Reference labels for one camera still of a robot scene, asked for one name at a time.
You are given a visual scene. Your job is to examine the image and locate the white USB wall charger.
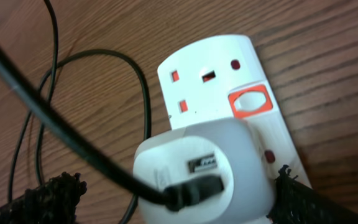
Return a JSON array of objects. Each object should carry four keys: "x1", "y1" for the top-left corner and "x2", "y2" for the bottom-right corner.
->
[{"x1": 133, "y1": 118, "x2": 276, "y2": 223}]

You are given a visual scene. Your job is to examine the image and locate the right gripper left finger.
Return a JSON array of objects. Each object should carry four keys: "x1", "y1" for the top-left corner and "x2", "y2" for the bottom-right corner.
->
[{"x1": 0, "y1": 172, "x2": 87, "y2": 224}]

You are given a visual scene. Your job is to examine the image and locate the black USB charging cable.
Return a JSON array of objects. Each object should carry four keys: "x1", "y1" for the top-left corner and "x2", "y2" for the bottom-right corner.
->
[{"x1": 0, "y1": 0, "x2": 225, "y2": 224}]

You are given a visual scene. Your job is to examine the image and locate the white power strip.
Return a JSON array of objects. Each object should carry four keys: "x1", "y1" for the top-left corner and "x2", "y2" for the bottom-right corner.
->
[{"x1": 156, "y1": 34, "x2": 313, "y2": 224}]

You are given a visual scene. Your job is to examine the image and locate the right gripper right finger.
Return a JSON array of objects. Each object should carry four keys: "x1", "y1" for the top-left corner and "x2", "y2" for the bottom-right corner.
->
[{"x1": 267, "y1": 165, "x2": 358, "y2": 224}]

